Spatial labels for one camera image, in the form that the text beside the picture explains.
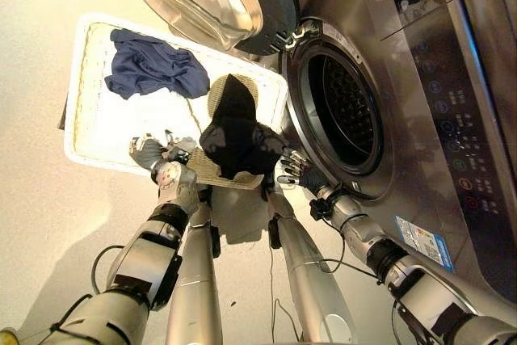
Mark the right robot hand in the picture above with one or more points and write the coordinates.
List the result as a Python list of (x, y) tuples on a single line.
[(303, 174)]

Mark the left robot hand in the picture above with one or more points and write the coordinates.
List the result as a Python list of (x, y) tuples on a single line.
[(146, 151)]

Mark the black garment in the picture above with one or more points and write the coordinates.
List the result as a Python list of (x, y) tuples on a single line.
[(239, 135)]

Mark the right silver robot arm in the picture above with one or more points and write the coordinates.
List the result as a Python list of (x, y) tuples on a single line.
[(408, 272)]

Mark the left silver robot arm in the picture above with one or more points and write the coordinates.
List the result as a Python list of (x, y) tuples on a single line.
[(133, 256)]

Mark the silver washing machine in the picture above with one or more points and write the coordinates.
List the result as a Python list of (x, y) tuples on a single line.
[(408, 119)]

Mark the white laundry basket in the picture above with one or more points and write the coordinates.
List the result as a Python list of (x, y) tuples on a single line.
[(121, 119)]

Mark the navy blue garment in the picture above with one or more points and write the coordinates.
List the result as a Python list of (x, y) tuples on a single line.
[(155, 66)]

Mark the right silver robot leg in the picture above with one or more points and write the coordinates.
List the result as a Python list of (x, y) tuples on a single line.
[(307, 276)]

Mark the silver robot leg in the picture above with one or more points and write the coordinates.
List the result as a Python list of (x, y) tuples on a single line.
[(196, 272), (307, 276)]

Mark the left silver robot leg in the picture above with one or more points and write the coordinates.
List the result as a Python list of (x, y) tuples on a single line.
[(196, 272)]

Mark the blue energy label sticker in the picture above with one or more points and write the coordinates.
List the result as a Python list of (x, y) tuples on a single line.
[(424, 243)]

